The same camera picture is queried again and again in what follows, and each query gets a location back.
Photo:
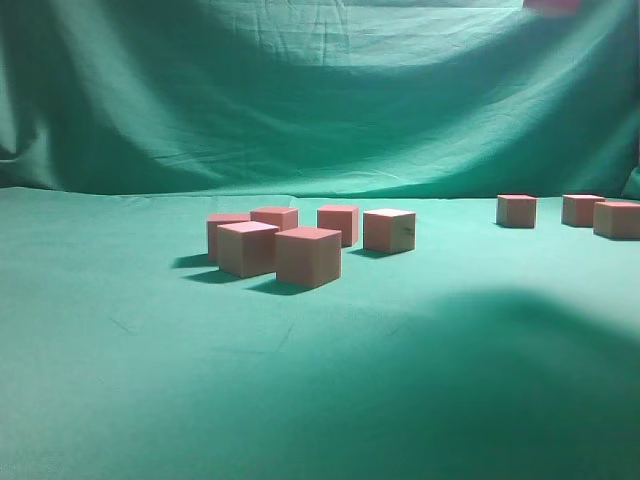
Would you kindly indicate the pink wooden cube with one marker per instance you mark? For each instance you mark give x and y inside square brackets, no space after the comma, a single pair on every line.
[213,222]
[246,249]
[553,8]
[284,218]
[616,220]
[578,209]
[308,256]
[516,211]
[344,218]
[389,230]

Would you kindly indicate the green cloth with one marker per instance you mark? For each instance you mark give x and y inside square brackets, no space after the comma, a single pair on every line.
[486,352]

